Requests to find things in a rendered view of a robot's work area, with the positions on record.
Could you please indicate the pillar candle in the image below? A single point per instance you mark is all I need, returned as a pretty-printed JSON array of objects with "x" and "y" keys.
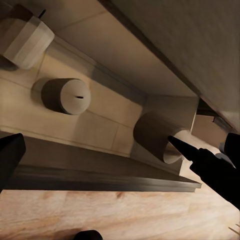
[
  {"x": 69, "y": 96},
  {"x": 152, "y": 131},
  {"x": 24, "y": 37}
]

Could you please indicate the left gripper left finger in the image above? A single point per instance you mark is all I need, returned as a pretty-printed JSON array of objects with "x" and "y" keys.
[{"x": 12, "y": 150}]

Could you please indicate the cabinet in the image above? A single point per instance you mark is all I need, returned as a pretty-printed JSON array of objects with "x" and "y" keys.
[{"x": 179, "y": 58}]

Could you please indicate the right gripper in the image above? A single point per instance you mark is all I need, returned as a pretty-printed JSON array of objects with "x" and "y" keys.
[{"x": 221, "y": 176}]

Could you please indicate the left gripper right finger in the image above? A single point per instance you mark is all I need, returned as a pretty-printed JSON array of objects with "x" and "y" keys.
[{"x": 232, "y": 149}]

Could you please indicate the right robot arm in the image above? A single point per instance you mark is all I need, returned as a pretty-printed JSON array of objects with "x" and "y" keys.
[{"x": 217, "y": 171}]

